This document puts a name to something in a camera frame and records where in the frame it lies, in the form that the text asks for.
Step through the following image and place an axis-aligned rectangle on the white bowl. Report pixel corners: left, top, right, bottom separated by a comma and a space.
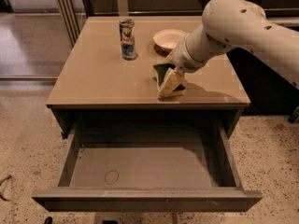
153, 29, 187, 52

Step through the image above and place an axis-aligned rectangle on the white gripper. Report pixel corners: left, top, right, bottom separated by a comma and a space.
157, 35, 209, 99

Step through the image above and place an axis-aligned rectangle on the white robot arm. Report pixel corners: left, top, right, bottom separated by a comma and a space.
158, 0, 299, 97

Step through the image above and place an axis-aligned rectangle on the green and yellow sponge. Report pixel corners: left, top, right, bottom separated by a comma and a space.
151, 63, 187, 93

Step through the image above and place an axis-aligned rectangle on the beige cabinet with counter top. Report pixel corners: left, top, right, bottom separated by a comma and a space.
47, 16, 249, 133

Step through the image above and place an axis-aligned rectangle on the open grey top drawer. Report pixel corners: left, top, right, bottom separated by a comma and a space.
32, 124, 262, 212

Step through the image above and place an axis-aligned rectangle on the printed drink can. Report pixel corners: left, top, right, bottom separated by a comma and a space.
119, 18, 137, 61

